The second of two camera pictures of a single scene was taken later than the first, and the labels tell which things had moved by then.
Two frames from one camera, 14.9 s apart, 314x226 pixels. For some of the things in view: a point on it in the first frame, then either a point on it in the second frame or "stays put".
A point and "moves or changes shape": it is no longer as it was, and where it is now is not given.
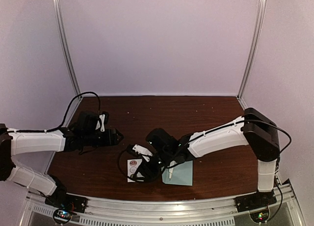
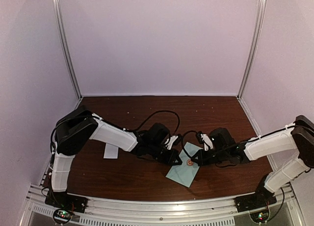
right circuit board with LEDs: (262, 216) stays put
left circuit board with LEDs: (64, 214) stays put
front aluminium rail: (215, 211) stays put
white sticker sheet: (132, 165) → (111, 152)
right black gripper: (146, 170) → (202, 162)
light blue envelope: (182, 174) moves or changes shape
